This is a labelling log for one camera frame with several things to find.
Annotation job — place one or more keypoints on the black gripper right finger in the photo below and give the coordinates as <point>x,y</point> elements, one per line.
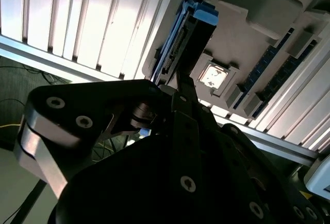
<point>245,162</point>

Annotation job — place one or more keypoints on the hard disk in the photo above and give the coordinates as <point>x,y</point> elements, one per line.
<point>198,46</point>

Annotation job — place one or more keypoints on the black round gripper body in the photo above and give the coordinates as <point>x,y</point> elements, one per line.
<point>129,188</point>

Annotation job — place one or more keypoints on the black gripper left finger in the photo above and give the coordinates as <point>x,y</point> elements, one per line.
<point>103,97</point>

